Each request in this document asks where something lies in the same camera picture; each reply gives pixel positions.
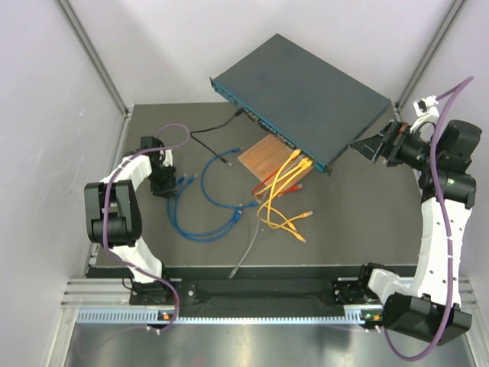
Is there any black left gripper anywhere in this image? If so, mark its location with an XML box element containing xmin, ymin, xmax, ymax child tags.
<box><xmin>147</xmin><ymin>162</ymin><xmax>176</xmax><ymax>199</ymax></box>

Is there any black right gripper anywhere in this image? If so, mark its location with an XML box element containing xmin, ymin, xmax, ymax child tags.
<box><xmin>350</xmin><ymin>119</ymin><xmax>442</xmax><ymax>171</ymax></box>

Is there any yellow patch cable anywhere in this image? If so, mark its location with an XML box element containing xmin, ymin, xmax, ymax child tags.
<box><xmin>256</xmin><ymin>160</ymin><xmax>316</xmax><ymax>230</ymax></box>
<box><xmin>259</xmin><ymin>157</ymin><xmax>311</xmax><ymax>243</ymax></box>
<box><xmin>257</xmin><ymin>150</ymin><xmax>303</xmax><ymax>230</ymax></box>

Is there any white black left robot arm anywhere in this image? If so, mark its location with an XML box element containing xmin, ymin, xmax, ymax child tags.
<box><xmin>84</xmin><ymin>136</ymin><xmax>176</xmax><ymax>304</ymax></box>

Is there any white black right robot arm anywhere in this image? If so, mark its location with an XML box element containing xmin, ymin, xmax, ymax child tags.
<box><xmin>350</xmin><ymin>120</ymin><xmax>482</xmax><ymax>346</ymax></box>

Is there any wooden base board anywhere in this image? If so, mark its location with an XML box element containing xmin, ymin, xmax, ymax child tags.
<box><xmin>238</xmin><ymin>135</ymin><xmax>294</xmax><ymax>197</ymax></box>

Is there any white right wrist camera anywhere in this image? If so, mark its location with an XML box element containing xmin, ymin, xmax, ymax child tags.
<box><xmin>410</xmin><ymin>96</ymin><xmax>439</xmax><ymax>133</ymax></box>

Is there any dark blue network switch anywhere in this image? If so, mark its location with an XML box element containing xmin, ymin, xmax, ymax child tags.
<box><xmin>211</xmin><ymin>34</ymin><xmax>391</xmax><ymax>173</ymax></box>

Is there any red patch cable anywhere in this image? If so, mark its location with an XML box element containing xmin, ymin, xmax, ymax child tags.
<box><xmin>253</xmin><ymin>167</ymin><xmax>303</xmax><ymax>198</ymax></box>

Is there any black patch cable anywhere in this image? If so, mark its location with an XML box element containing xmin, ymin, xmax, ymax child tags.
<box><xmin>189</xmin><ymin>108</ymin><xmax>243</xmax><ymax>166</ymax></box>

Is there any grey patch cable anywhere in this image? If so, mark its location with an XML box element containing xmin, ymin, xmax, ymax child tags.
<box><xmin>228</xmin><ymin>217</ymin><xmax>263</xmax><ymax>278</ymax></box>

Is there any aluminium frame rail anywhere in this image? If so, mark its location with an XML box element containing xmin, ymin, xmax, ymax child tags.
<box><xmin>60</xmin><ymin>278</ymin><xmax>479</xmax><ymax>326</ymax></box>

